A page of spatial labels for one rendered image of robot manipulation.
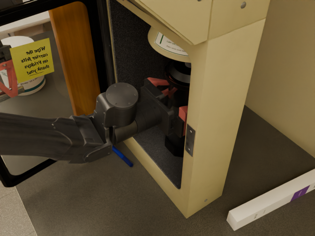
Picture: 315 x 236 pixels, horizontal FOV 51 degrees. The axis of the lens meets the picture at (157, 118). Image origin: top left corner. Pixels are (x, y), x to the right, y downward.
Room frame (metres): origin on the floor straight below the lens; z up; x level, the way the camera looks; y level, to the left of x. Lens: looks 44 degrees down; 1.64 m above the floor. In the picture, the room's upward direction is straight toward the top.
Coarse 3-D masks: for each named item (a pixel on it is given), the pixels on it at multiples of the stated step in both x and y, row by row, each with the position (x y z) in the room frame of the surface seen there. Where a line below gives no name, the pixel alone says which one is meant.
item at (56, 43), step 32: (32, 0) 0.54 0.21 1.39; (0, 32) 0.50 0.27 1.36; (32, 32) 0.53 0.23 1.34; (64, 32) 0.57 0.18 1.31; (0, 64) 0.48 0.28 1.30; (32, 64) 0.52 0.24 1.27; (64, 64) 0.56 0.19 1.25; (0, 96) 0.47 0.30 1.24; (32, 96) 0.51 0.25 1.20; (64, 96) 0.55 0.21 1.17; (96, 96) 0.60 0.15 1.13; (32, 160) 0.47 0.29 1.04
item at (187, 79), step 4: (176, 60) 0.56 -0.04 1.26; (172, 64) 0.55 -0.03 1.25; (176, 64) 0.55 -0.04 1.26; (180, 64) 0.55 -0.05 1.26; (184, 64) 0.55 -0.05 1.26; (188, 64) 0.54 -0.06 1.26; (172, 68) 0.54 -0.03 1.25; (176, 68) 0.53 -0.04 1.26; (180, 68) 0.53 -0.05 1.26; (184, 68) 0.53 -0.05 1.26; (188, 68) 0.53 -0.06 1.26; (172, 72) 0.53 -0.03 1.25; (176, 72) 0.52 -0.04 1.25; (180, 72) 0.52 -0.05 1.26; (184, 72) 0.52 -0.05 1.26; (188, 72) 0.52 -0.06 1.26; (172, 76) 0.52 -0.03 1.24; (176, 76) 0.52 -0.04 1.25; (180, 76) 0.51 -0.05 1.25; (184, 76) 0.51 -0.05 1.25; (188, 76) 0.51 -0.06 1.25; (180, 80) 0.51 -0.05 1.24; (184, 80) 0.51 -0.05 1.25; (188, 80) 0.50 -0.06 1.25
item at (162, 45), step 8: (152, 32) 0.53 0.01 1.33; (152, 40) 0.52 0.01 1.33; (160, 40) 0.50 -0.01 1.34; (168, 40) 0.49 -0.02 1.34; (160, 48) 0.50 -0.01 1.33; (168, 48) 0.49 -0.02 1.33; (176, 48) 0.48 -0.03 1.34; (168, 56) 0.48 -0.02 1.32; (176, 56) 0.47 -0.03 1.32; (184, 56) 0.47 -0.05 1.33
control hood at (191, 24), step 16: (144, 0) 0.32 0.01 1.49; (160, 0) 0.33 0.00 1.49; (176, 0) 0.35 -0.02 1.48; (192, 0) 0.36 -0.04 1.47; (208, 0) 0.37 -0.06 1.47; (160, 16) 0.33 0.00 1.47; (176, 16) 0.35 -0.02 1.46; (192, 16) 0.36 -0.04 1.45; (208, 16) 0.38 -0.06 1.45; (176, 32) 0.35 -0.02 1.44; (192, 32) 0.36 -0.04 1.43
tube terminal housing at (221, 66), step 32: (224, 0) 0.39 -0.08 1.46; (256, 0) 0.42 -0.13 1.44; (160, 32) 0.47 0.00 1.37; (224, 32) 0.39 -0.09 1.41; (256, 32) 0.43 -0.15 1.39; (192, 64) 0.40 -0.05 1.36; (224, 64) 0.40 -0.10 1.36; (192, 96) 0.40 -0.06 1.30; (224, 96) 0.41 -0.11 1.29; (224, 128) 0.42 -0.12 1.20; (192, 160) 0.38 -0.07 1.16; (224, 160) 0.43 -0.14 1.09; (192, 192) 0.38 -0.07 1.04
